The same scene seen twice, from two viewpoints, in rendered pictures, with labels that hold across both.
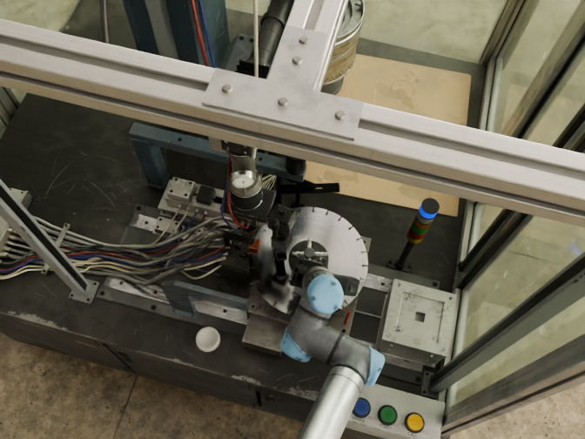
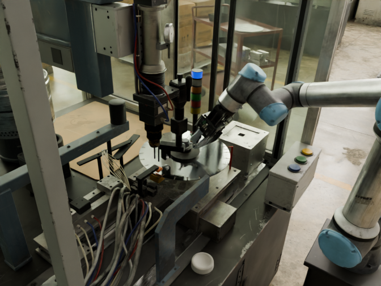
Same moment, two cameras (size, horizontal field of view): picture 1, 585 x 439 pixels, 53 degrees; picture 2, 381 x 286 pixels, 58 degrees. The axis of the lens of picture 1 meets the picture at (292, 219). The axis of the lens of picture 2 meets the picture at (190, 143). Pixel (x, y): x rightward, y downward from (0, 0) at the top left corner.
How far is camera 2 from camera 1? 1.26 m
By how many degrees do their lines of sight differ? 53
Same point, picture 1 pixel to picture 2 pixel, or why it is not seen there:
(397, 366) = (259, 172)
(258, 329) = (214, 215)
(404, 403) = (294, 153)
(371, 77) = (57, 128)
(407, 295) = (225, 134)
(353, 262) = not seen: hidden behind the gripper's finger
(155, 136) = (13, 176)
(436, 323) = (247, 131)
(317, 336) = (277, 92)
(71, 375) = not seen: outside the picture
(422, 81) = (81, 114)
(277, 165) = (110, 127)
